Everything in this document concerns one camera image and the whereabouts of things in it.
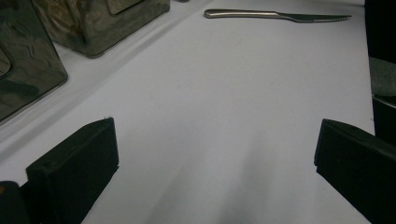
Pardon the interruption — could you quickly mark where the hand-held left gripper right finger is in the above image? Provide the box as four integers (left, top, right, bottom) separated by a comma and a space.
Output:
313, 118, 396, 224

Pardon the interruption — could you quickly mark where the silver metal knife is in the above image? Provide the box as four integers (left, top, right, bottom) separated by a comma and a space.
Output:
204, 7, 353, 23

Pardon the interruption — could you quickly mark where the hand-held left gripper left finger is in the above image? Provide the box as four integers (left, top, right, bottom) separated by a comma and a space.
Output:
25, 116, 120, 224

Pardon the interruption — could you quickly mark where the translucent grey plastic bin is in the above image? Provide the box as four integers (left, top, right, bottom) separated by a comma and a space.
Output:
31, 0, 171, 59
0, 0, 69, 124

